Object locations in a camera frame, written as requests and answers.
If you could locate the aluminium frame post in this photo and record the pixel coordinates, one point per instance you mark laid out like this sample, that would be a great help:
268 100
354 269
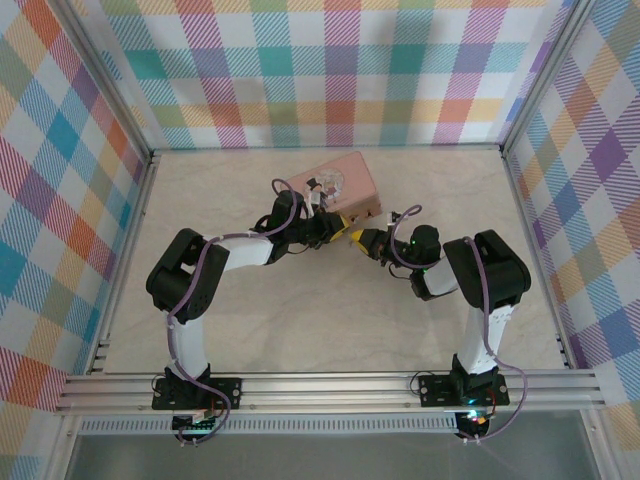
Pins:
105 80
545 75

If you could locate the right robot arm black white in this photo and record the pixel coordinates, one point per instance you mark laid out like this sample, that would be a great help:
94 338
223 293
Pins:
490 270

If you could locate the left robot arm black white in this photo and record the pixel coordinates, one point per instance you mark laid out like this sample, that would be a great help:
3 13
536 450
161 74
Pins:
185 280

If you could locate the pink tin box with couple print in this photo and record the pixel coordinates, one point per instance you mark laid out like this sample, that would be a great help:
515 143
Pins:
345 182

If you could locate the aluminium side rail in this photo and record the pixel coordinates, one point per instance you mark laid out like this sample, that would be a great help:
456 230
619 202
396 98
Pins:
125 265
540 260

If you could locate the aluminium mounting rail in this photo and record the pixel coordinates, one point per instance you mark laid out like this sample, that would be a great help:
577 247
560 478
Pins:
325 392

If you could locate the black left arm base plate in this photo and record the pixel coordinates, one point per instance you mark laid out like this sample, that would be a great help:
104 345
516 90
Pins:
230 392

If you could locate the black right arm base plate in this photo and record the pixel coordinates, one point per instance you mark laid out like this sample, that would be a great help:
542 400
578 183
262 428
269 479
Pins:
435 390

